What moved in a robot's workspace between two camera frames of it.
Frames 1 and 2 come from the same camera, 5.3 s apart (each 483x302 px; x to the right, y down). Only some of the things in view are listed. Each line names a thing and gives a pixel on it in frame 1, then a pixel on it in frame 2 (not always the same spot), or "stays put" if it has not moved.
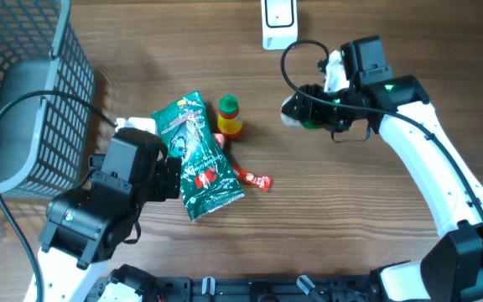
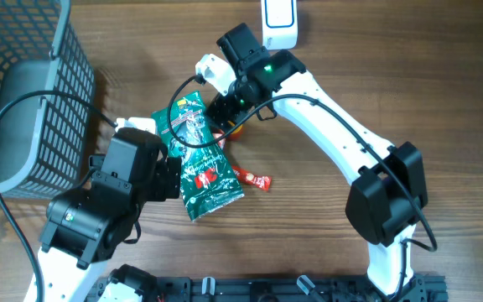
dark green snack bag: [208, 177] stays put
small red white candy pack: [220, 139] stays put
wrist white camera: [336, 79] -> [215, 71]
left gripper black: [166, 182] stays put
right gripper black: [308, 108] -> [219, 102]
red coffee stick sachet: [262, 182] stays put
